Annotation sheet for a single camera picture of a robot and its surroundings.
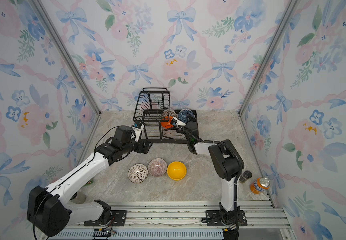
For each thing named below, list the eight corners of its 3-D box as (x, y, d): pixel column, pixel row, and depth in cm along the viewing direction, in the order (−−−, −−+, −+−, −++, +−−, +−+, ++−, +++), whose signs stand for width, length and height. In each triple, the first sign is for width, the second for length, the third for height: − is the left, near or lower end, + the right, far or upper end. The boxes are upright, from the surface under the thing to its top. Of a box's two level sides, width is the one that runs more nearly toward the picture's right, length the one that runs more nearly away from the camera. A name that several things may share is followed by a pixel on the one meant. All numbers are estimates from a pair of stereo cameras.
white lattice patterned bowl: (128, 183, 86) (126, 180, 83) (131, 166, 93) (129, 163, 90) (147, 183, 87) (146, 180, 83) (149, 166, 93) (148, 163, 90)
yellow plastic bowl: (167, 182, 88) (166, 178, 83) (167, 165, 94) (167, 161, 90) (186, 182, 88) (186, 178, 83) (185, 165, 94) (185, 161, 90)
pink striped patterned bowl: (146, 171, 92) (145, 167, 88) (156, 159, 97) (155, 155, 93) (160, 179, 89) (159, 176, 84) (169, 166, 94) (168, 163, 90)
